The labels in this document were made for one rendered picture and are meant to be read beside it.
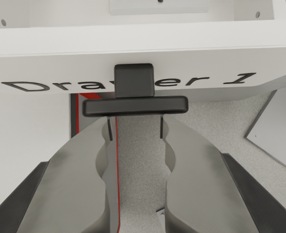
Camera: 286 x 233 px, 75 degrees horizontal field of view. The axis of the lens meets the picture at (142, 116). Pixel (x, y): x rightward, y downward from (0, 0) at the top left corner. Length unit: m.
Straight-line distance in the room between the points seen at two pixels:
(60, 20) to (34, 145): 0.18
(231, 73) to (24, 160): 0.29
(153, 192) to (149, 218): 0.14
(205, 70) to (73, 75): 0.11
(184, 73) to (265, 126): 1.06
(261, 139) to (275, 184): 0.26
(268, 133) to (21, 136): 1.13
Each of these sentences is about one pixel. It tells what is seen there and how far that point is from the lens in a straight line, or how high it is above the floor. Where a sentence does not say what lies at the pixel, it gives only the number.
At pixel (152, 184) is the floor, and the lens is 1.08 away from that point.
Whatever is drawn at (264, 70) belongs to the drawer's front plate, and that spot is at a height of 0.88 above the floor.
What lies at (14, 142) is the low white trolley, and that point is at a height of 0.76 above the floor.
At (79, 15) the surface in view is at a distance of 0.25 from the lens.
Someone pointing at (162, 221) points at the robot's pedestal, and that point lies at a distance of 1.13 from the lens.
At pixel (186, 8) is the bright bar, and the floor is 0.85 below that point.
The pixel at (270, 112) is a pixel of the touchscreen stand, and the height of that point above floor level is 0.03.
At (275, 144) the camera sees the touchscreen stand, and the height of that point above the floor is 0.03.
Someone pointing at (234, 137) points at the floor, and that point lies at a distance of 1.16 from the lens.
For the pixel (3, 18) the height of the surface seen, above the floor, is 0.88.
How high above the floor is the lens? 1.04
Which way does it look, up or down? 86 degrees down
